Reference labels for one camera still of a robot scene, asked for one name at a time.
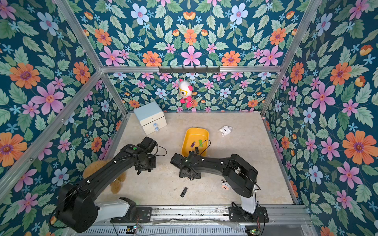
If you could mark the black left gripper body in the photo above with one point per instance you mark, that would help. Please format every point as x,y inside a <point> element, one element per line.
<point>148,163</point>

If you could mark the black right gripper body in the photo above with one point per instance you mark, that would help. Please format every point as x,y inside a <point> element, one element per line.
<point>189,172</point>

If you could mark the yellow plastic storage box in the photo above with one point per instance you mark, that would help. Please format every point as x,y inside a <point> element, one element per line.
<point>195,134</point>

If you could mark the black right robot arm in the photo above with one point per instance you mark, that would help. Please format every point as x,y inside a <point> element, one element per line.
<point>236,171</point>

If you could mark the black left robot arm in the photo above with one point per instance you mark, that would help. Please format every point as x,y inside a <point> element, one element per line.
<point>77,207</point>

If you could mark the black swivel usb flash drive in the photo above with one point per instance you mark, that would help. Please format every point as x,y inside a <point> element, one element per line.
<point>184,192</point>

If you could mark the brown teddy bear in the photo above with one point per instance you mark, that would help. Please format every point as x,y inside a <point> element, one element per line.
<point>96,165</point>

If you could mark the small cow figurine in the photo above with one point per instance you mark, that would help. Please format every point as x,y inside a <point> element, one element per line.
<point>225,186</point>

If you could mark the light blue mini drawer cabinet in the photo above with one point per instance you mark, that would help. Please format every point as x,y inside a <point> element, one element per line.
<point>151,117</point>

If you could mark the white plush sheep toy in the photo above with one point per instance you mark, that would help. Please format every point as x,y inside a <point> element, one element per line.
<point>225,130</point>

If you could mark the pink white doll toy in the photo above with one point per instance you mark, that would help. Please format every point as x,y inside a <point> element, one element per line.
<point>185,91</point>

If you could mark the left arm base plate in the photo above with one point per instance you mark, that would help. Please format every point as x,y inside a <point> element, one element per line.
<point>135,215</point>

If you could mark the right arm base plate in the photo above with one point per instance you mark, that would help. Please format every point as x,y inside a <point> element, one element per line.
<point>236,214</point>

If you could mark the black hook rail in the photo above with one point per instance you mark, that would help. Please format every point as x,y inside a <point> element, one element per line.
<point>189,69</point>

